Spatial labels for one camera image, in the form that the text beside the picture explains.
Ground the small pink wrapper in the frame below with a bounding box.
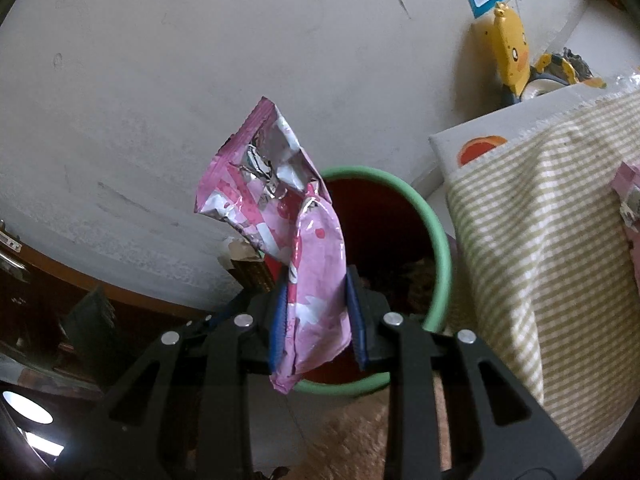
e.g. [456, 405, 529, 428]
[610, 159, 640, 282]

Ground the pink snack packet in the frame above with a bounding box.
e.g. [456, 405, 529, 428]
[193, 95, 354, 396]

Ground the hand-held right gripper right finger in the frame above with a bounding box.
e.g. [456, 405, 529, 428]
[345, 264, 587, 480]

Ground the brown wooden cabinet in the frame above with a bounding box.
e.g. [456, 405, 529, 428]
[0, 219, 242, 392]

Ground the green-rimmed red bin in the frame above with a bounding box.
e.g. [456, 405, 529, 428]
[264, 165, 454, 397]

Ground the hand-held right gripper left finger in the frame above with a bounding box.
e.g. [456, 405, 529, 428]
[64, 277, 296, 480]

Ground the green striped tablecloth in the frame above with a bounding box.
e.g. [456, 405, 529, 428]
[444, 90, 640, 467]

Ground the beige fluffy rug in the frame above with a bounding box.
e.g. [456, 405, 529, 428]
[299, 374, 452, 480]

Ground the yellow blue toy vehicle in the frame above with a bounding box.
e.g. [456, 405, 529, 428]
[501, 48, 609, 107]

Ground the yellow duck toy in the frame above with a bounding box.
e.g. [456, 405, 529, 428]
[482, 2, 532, 87]

